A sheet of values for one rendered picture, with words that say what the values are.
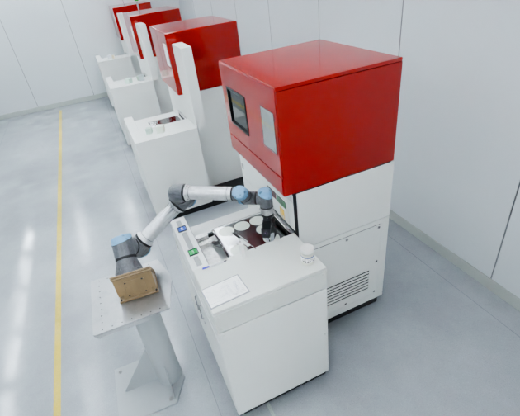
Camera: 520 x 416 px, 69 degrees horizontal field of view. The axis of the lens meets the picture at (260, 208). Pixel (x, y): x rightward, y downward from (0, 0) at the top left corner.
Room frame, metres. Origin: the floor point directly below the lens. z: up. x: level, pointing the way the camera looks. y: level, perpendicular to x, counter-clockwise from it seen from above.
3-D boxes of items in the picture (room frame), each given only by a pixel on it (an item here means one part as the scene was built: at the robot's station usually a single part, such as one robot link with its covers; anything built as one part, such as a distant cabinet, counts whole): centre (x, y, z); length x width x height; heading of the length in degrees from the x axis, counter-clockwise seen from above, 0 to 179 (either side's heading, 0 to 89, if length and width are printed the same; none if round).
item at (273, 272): (1.51, 0.05, 0.89); 0.62 x 0.35 x 0.14; 110
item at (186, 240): (1.84, 0.46, 0.89); 0.55 x 0.09 x 0.14; 20
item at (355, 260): (2.28, -0.37, 0.41); 0.82 x 0.71 x 0.82; 20
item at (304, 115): (2.27, -0.35, 1.52); 0.81 x 0.75 x 0.59; 20
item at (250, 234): (1.90, 0.09, 0.90); 0.34 x 0.34 x 0.01; 20
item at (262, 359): (1.79, 0.16, 0.41); 0.97 x 0.64 x 0.82; 20
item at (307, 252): (1.52, -0.21, 1.01); 0.07 x 0.07 x 0.10
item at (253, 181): (2.16, -0.05, 1.02); 0.82 x 0.03 x 0.40; 20
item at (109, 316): (1.61, 0.78, 0.75); 0.45 x 0.44 x 0.13; 109
